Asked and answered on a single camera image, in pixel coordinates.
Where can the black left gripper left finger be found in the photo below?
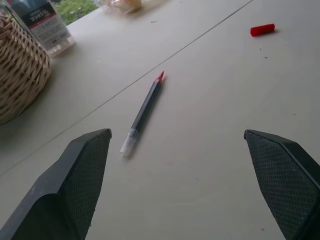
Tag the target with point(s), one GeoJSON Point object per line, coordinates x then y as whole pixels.
{"type": "Point", "coordinates": [65, 190]}

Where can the clear plastic bottle with label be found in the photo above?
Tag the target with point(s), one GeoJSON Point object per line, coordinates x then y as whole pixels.
{"type": "Point", "coordinates": [43, 23]}

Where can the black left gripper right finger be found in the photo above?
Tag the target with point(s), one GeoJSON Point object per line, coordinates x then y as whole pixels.
{"type": "Point", "coordinates": [285, 180]}

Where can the red pen cap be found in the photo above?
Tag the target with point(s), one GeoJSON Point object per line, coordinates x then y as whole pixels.
{"type": "Point", "coordinates": [262, 29]}

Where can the black pen with red tip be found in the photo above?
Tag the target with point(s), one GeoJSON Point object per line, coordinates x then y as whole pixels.
{"type": "Point", "coordinates": [144, 113]}

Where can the woven wicker basket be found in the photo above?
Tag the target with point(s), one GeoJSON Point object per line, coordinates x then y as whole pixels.
{"type": "Point", "coordinates": [18, 70]}

